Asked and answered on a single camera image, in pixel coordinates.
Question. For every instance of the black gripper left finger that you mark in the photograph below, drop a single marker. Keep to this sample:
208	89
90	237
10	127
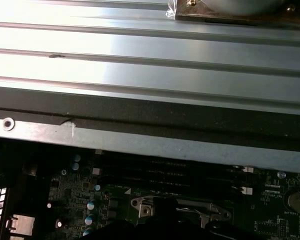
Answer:
150	230

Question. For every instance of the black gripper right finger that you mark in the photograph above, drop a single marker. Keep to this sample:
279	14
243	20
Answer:
185	230

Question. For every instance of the metal locking lever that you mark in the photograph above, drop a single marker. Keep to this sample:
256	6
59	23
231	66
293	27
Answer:
190	210

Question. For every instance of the metal socket cover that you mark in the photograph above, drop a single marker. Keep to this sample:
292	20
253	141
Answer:
205	220

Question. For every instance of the RAM slot white clips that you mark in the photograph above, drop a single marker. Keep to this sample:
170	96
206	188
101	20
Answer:
190	183
190	165

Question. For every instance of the green motherboard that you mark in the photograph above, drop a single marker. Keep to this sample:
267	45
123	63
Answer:
72	190

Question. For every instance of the round coin battery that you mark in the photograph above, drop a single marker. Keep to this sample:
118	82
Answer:
296	201

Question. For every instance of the black PC case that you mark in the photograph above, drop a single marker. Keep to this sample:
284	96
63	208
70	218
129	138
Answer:
140	112

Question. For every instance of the pale board connector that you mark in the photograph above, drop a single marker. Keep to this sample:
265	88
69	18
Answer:
22	223

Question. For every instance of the clear plastic scrap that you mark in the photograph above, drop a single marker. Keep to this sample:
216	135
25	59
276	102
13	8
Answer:
171	10

